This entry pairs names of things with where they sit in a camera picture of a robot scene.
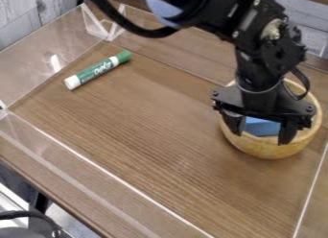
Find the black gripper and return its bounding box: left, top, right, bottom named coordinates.
left=213, top=81, right=317, bottom=145

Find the blue rectangular block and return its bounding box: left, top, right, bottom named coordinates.
left=246, top=117, right=281, bottom=137

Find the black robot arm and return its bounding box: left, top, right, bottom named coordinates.
left=146, top=0, right=317, bottom=145

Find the brown wooden bowl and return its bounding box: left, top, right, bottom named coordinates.
left=218, top=78, right=323, bottom=160

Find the clear acrylic tray barrier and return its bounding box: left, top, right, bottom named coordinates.
left=0, top=5, right=328, bottom=238

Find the green expo marker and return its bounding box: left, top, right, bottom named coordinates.
left=65, top=50, right=133, bottom=90

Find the black equipment lower left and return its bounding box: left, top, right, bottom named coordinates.
left=0, top=209, right=66, bottom=238

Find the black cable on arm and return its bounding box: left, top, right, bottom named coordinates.
left=83, top=0, right=181, bottom=38

